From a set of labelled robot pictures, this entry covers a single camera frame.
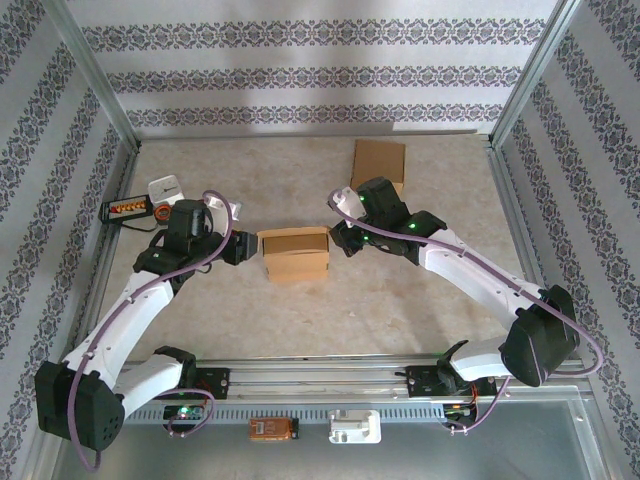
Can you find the brown cardboard box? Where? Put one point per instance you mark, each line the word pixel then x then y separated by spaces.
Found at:
pixel 380 157
pixel 295 260

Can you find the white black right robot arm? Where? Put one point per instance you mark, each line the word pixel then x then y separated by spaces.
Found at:
pixel 475 275

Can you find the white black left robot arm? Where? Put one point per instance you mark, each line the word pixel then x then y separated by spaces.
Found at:
pixel 130 310

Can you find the small white clock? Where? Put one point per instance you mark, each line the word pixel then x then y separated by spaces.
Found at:
pixel 165 189

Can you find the black device with orange lights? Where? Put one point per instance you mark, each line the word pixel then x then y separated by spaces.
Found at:
pixel 125 209

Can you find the small circuit board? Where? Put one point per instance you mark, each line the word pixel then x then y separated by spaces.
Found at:
pixel 182 412
pixel 457 410

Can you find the orange electronic module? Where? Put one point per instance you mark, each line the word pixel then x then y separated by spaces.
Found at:
pixel 270 430

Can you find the white plastic holder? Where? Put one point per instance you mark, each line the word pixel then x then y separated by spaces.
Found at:
pixel 352 427

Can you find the grey metal panel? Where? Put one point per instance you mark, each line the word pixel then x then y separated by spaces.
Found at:
pixel 450 455

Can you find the aluminium side rail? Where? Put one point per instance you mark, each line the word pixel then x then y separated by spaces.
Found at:
pixel 106 250
pixel 506 175

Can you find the aluminium back rail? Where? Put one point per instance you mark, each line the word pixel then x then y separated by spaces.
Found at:
pixel 300 133

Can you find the aluminium front rail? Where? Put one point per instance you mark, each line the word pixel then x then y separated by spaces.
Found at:
pixel 320 375

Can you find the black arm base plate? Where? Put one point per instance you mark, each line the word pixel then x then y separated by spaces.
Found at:
pixel 420 382
pixel 220 382

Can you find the aluminium frame post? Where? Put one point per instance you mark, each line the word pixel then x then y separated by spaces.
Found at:
pixel 95 75
pixel 533 75

